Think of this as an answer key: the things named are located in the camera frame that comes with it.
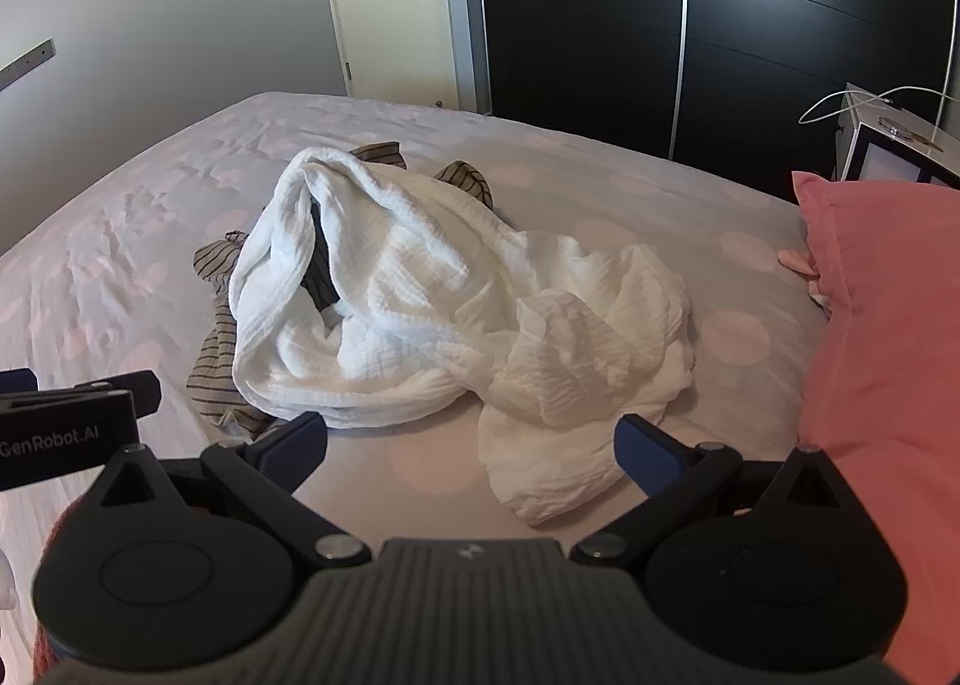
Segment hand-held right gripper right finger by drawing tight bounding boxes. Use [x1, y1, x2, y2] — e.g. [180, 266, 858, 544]
[570, 413, 863, 570]

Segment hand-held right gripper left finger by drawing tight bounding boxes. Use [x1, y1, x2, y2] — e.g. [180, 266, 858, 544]
[88, 411, 373, 570]

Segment white muslin pants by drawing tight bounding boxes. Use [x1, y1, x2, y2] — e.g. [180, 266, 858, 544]
[227, 146, 695, 527]

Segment grey striped garment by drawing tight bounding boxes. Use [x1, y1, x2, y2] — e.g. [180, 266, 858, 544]
[186, 141, 496, 440]

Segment person's red clothing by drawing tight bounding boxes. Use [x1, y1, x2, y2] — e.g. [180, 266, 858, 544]
[34, 494, 102, 678]

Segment small pink fabric item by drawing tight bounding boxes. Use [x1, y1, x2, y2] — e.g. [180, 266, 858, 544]
[778, 246, 826, 307]

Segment pink pillow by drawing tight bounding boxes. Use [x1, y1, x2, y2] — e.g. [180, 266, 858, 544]
[793, 171, 960, 685]

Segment pink dotted bed cover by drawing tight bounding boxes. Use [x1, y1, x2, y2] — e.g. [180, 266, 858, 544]
[0, 91, 833, 685]

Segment white bedside cabinet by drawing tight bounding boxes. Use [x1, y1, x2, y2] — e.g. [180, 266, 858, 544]
[832, 83, 960, 190]

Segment white door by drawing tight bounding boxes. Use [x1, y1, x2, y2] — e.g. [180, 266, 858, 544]
[315, 0, 462, 109]

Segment black wardrobe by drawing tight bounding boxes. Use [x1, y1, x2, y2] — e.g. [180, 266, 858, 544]
[476, 0, 960, 202]

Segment grey wall rail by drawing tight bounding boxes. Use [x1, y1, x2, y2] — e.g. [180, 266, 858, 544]
[0, 38, 57, 92]

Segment white cable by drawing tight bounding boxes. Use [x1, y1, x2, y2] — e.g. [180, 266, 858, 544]
[797, 85, 946, 125]

